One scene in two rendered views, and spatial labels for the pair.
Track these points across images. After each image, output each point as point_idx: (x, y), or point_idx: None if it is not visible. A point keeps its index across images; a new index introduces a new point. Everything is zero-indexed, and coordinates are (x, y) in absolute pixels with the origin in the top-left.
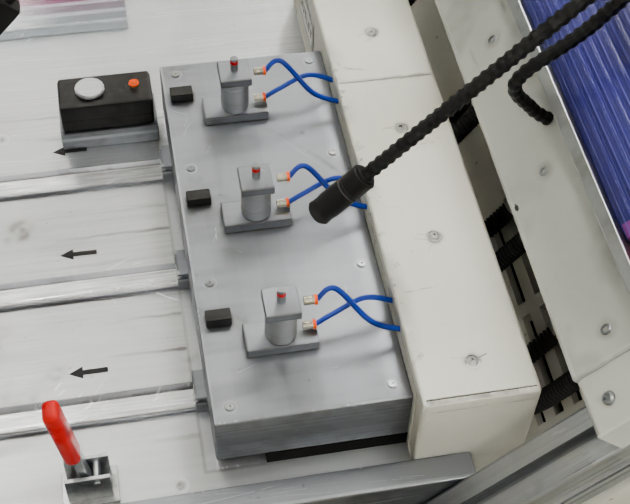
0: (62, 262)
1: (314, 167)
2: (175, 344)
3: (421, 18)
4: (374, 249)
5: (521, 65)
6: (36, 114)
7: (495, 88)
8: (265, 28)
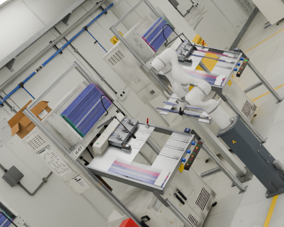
0: (138, 140)
1: (117, 131)
2: (135, 132)
3: (87, 158)
4: (119, 124)
5: (107, 111)
6: (131, 152)
7: (104, 121)
8: (106, 152)
